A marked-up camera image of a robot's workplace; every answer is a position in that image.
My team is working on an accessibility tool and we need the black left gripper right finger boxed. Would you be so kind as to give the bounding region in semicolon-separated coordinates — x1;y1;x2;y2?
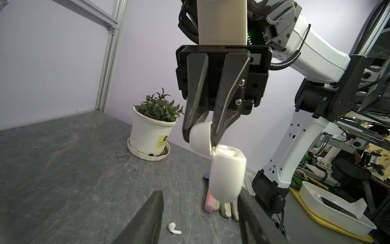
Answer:
238;188;287;244

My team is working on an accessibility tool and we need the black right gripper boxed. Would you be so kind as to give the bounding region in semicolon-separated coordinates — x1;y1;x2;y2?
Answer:
176;45;272;146

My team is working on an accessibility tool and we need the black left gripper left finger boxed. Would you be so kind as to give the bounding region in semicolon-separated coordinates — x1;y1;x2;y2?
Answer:
113;191;164;244

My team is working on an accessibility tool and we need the white earbud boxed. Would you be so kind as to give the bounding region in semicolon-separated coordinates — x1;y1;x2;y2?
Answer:
168;222;182;235

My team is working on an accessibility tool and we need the white earbud charging case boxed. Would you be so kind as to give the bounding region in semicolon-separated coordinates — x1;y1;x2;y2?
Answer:
189;122;247;203

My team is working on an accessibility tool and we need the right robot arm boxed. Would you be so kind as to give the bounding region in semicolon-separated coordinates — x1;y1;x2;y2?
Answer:
176;1;390;215

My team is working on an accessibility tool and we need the purple pink garden trowel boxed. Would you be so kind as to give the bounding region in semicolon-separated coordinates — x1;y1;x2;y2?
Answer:
204;188;214;213

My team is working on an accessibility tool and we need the potted green plant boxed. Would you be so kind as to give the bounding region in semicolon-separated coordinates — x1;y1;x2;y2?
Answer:
127;89;184;162

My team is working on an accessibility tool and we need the white plastic tray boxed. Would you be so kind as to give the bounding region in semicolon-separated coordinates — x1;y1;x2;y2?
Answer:
299;182;377;237

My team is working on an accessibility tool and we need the yellow flat tray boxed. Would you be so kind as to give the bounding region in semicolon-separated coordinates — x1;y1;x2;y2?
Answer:
289;188;374;244

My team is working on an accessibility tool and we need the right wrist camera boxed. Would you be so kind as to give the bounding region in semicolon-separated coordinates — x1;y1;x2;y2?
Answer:
197;0;247;46

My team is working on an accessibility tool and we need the aluminium corner frame post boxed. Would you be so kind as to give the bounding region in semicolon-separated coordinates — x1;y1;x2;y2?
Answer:
95;1;128;112

